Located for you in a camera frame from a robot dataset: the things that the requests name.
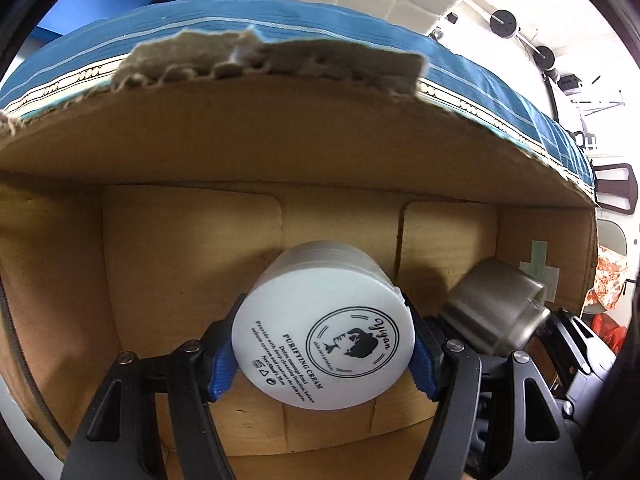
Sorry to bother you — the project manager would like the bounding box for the cardboard box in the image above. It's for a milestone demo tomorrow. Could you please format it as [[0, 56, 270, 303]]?
[[1, 29, 597, 479]]

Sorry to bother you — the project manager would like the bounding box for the floor barbell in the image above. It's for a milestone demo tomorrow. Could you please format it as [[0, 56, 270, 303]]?
[[488, 9, 555, 72]]

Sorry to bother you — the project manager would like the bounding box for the silver round tin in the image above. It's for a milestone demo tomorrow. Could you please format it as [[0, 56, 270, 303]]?
[[440, 258, 550, 358]]

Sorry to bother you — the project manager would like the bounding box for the dark wooden chair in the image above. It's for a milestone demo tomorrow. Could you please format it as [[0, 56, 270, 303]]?
[[592, 162, 639, 216]]

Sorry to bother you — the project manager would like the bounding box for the orange patterned cloth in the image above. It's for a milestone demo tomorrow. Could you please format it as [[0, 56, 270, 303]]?
[[584, 245, 628, 354]]

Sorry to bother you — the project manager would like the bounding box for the plaid blue-edged tablecloth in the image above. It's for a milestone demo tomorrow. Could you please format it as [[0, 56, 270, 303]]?
[[1, 0, 596, 196]]

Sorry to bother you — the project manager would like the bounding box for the white purifying cream jar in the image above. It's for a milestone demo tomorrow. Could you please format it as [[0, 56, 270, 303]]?
[[231, 240, 416, 411]]

